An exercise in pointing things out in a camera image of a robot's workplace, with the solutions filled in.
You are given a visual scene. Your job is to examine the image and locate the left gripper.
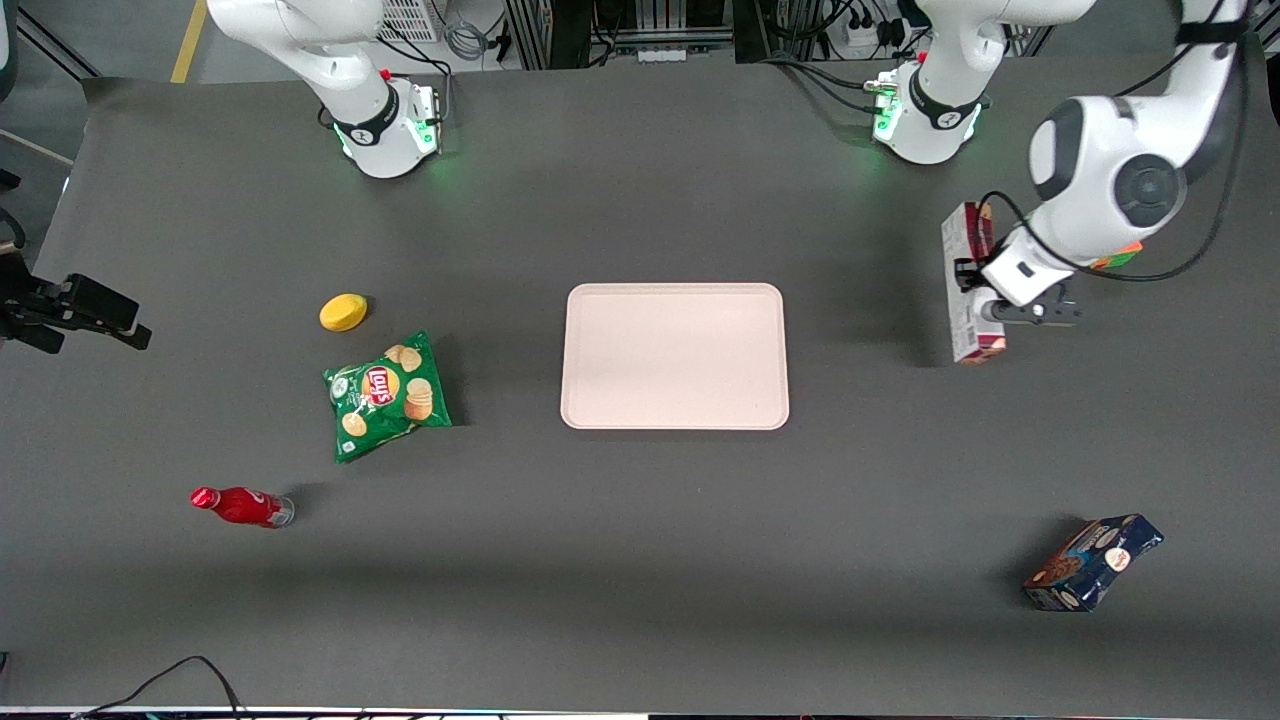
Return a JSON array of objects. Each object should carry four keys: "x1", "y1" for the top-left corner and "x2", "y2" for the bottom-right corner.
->
[{"x1": 954, "y1": 225, "x2": 1077, "y2": 308}]

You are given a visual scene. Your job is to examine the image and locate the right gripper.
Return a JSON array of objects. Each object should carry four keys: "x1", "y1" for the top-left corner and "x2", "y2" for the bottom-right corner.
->
[{"x1": 0, "y1": 250, "x2": 154, "y2": 355}]

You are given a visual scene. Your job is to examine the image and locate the red plaid cookie box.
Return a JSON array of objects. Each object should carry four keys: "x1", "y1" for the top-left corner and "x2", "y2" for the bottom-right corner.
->
[{"x1": 940, "y1": 202, "x2": 1008, "y2": 365}]

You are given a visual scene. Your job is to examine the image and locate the pale pink plastic tray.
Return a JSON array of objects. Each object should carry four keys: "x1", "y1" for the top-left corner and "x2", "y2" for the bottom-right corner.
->
[{"x1": 560, "y1": 282, "x2": 791, "y2": 431}]

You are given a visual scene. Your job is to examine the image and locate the blue cookie box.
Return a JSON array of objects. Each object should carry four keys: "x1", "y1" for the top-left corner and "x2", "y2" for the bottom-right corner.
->
[{"x1": 1021, "y1": 514, "x2": 1165, "y2": 613}]

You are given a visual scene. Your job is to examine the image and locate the white perforated box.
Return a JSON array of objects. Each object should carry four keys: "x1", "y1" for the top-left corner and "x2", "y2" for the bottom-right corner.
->
[{"x1": 378, "y1": 0, "x2": 443, "y2": 44}]

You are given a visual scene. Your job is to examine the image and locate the red soda bottle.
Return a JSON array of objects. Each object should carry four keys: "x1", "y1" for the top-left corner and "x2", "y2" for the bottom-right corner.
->
[{"x1": 190, "y1": 486, "x2": 296, "y2": 529}]

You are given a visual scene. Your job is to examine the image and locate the white power strip with plugs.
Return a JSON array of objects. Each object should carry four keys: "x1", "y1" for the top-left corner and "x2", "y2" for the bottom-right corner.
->
[{"x1": 843, "y1": 18, "x2": 909, "y2": 53}]

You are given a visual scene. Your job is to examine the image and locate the yellow lemon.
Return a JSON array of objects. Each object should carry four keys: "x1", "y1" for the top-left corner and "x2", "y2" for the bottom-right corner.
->
[{"x1": 319, "y1": 293, "x2": 369, "y2": 333}]

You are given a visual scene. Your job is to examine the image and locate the green chips bag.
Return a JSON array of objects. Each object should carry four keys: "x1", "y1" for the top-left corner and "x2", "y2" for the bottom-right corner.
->
[{"x1": 322, "y1": 331, "x2": 453, "y2": 464}]

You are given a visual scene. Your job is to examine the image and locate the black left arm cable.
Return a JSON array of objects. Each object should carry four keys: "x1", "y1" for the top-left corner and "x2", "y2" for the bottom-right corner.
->
[{"x1": 978, "y1": 40, "x2": 1253, "y2": 284}]

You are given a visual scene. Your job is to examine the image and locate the black left base cable bundle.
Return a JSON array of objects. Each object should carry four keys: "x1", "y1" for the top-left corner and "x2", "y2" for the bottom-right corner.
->
[{"x1": 762, "y1": 55, "x2": 885, "y2": 113}]

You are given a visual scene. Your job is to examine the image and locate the thin black table cable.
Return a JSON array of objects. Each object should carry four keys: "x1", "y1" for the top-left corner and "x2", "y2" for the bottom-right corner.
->
[{"x1": 70, "y1": 655, "x2": 247, "y2": 720}]

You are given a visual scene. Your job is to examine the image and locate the black right base cable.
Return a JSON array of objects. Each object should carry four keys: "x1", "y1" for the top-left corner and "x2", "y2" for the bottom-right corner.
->
[{"x1": 378, "y1": 28, "x2": 455, "y2": 131}]

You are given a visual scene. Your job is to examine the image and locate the coiled grey cable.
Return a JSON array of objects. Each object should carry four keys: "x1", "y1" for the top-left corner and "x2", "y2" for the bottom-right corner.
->
[{"x1": 443, "y1": 18, "x2": 493, "y2": 63}]

